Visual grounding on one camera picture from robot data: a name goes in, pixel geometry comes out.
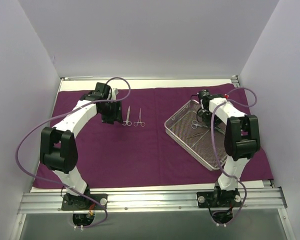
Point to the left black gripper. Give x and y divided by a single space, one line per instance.
114 116

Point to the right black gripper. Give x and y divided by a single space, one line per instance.
201 115

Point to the silver surgical scissors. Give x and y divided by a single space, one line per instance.
195 125

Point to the metal mesh instrument tray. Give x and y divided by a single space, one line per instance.
178 127

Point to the silver surgical forceps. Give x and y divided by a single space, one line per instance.
139 122

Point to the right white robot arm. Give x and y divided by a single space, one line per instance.
241 140

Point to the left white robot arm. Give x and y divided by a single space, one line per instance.
58 148

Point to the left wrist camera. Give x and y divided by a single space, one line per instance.
104 92

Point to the back aluminium rail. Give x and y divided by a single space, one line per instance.
155 77

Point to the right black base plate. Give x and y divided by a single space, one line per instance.
226 199

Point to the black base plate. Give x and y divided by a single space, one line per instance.
80 203
226 199

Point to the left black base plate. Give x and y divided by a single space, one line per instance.
80 203

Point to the front aluminium rail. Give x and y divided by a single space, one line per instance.
148 201

